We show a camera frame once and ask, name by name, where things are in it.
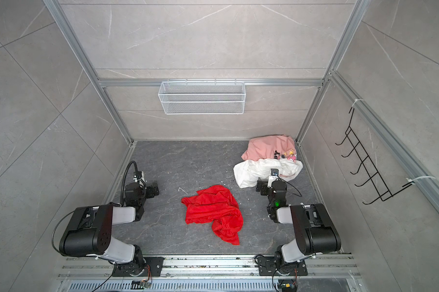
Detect red cloth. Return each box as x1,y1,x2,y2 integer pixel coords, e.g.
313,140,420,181
181,185,244,246

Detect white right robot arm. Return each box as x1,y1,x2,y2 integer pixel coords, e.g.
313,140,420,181
256,178,342,276

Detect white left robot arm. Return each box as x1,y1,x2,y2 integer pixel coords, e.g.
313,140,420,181
58,182,164,277

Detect white cloth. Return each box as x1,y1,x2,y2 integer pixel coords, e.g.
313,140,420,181
233,159,303,189

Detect pink cloth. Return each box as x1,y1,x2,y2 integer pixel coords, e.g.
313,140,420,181
241,135,297,161

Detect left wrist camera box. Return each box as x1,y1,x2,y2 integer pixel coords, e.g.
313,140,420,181
133,170,146,185

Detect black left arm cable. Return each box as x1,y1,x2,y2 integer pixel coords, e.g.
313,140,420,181
120,160,139,207

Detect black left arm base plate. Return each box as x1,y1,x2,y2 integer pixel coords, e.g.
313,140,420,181
112,257,165,277

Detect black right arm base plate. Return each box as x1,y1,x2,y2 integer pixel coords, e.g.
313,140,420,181
254,254,308,277

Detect white wire mesh basket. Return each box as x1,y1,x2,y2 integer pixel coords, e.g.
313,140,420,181
158,81,246,115

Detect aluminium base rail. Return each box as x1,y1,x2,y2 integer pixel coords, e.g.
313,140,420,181
51,254,366,292

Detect black wire hook rack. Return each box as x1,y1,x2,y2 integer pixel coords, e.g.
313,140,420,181
335,108,415,206

